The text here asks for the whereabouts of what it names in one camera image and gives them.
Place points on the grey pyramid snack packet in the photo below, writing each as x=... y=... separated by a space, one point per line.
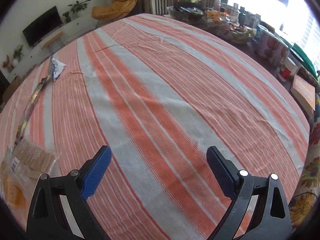
x=55 y=68

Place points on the white round vase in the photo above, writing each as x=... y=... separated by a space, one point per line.
x=15 y=62

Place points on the orange rocking lounge chair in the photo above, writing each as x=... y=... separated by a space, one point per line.
x=117 y=10

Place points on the small wooden bench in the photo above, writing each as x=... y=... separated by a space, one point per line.
x=48 y=41

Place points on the cluttered side table items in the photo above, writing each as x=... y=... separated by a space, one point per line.
x=236 y=26

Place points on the long silver snack packet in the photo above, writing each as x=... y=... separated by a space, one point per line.
x=28 y=111

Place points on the black flat television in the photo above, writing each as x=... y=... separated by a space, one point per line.
x=41 y=26

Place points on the large potted green plant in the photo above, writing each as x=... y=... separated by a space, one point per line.
x=78 y=8

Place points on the white tv cabinet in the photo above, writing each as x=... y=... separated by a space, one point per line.
x=72 y=30

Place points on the striped orange grey tablecloth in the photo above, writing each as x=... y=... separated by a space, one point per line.
x=159 y=93

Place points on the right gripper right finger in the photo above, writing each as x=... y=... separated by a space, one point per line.
x=271 y=216

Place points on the red flowers in vase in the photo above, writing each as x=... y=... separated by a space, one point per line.
x=7 y=64

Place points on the bagged sliced bread loaf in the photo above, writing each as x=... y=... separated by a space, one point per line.
x=13 y=194

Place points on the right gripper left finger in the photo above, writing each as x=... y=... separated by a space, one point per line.
x=46 y=217

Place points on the floral patterned sofa cover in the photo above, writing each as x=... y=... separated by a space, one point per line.
x=307 y=191

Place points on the brown cardboard box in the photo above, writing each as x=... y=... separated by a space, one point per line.
x=11 y=89

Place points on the clear bag brown biscuits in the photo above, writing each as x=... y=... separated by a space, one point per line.
x=28 y=161

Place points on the small potted plant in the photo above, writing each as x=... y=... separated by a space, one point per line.
x=67 y=17

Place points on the green plant glass vase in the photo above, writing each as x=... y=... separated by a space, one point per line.
x=17 y=55

